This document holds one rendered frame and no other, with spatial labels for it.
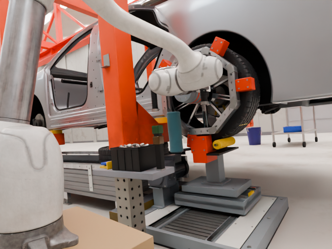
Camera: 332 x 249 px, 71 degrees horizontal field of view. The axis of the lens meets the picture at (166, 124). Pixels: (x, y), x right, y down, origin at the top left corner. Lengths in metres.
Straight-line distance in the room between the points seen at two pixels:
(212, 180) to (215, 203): 0.19
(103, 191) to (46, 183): 1.42
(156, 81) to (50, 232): 0.60
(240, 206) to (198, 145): 0.44
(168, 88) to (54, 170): 0.53
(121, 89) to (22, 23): 0.91
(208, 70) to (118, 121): 0.91
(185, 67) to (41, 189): 0.58
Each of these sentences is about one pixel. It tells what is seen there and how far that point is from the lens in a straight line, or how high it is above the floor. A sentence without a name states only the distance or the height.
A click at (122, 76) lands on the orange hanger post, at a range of 1.66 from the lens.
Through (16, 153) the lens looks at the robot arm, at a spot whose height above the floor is 0.62.
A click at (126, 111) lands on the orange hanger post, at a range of 1.63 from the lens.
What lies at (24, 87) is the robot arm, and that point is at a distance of 0.81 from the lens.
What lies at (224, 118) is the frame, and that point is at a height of 0.67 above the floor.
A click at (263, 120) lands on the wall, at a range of 9.34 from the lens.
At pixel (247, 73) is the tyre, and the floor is 0.92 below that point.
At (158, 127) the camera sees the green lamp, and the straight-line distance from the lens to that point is 1.08.
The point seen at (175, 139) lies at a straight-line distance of 1.47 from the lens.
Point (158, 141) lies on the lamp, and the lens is 1.08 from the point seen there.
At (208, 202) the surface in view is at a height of 0.14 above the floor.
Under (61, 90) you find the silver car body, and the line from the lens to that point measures 3.71.
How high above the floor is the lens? 0.65
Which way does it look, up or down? level
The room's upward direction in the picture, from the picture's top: 5 degrees counter-clockwise
